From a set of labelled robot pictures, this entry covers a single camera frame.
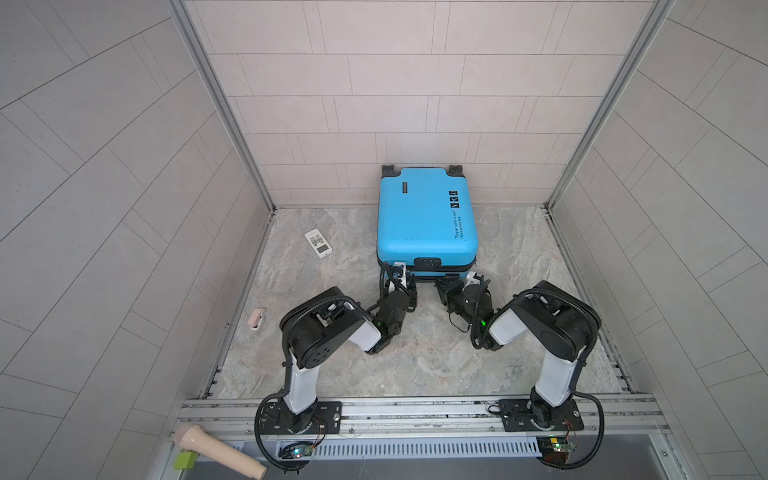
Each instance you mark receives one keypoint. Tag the white remote control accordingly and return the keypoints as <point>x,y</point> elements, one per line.
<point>318,243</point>

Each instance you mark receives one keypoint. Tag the green block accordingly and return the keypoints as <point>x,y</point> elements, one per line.
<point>185,460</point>

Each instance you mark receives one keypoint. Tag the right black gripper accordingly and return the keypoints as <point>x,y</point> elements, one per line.
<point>446,293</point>

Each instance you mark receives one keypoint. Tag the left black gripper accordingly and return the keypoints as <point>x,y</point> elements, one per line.
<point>409,294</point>

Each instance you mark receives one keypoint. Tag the beige cylinder handle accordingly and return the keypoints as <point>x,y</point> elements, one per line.
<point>193,438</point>

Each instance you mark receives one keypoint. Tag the small pink object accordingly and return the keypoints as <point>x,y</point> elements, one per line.
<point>256,318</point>

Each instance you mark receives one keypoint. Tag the aluminium mounting rail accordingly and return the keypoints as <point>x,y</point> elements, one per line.
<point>421,417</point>

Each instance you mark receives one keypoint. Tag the blue suitcase with black lining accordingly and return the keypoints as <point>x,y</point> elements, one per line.
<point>426,221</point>

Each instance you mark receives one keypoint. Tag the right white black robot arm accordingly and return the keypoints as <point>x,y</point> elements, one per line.
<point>565,326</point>

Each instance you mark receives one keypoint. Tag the right circuit board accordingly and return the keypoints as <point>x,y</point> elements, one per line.
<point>556,450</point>

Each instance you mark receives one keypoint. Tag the left circuit board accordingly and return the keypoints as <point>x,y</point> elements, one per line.
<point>297,450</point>

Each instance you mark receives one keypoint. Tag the circuit board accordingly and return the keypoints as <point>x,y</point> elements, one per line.
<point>556,450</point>
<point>297,450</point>

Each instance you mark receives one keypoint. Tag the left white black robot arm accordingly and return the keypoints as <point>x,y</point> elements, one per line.
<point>315,330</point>

